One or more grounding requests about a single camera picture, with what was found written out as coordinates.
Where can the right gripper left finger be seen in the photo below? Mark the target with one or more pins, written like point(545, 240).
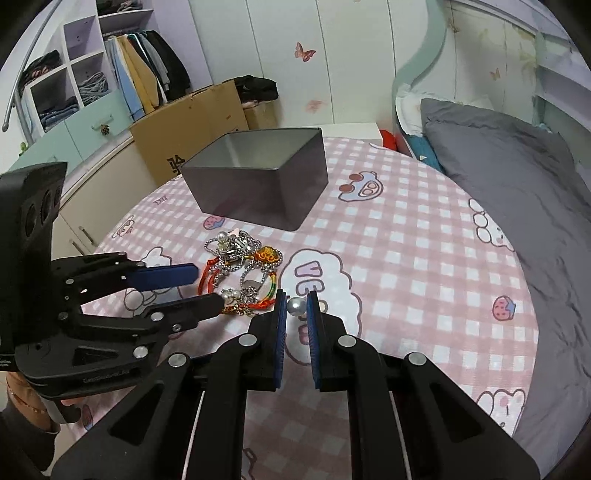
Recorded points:
point(265, 367)

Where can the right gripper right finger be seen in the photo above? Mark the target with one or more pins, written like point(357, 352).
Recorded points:
point(324, 331)

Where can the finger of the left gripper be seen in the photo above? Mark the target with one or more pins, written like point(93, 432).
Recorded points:
point(163, 319)
point(104, 274)

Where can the silver pearl bead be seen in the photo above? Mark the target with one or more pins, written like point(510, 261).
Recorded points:
point(297, 307)

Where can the jewelry pile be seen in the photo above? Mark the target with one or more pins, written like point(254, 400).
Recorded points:
point(243, 271)

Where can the dark metal tin box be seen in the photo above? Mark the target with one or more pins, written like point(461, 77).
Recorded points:
point(268, 177)

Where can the person's left hand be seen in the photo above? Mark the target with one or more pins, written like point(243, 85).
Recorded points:
point(26, 399)

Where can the pink checkered tablecloth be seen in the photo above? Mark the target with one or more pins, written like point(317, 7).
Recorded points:
point(404, 256)

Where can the brown cardboard box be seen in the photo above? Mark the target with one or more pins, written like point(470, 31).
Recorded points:
point(176, 131)

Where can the hanging clothes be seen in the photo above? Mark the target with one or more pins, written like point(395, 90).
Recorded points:
point(147, 70)

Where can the lilac cubby wardrobe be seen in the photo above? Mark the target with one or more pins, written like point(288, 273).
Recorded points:
point(60, 99)

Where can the white low cabinet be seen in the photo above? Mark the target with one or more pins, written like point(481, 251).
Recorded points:
point(368, 132)

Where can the small cardboard box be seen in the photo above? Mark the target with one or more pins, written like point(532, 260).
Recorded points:
point(260, 115)

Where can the black bag on box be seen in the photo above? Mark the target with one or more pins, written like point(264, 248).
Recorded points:
point(255, 89)

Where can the white pillow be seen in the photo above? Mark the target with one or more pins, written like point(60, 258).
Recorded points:
point(408, 109)

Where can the grey bed duvet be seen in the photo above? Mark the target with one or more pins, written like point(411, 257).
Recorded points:
point(525, 179)

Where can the lilac wall shelf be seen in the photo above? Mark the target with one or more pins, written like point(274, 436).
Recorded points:
point(563, 86)

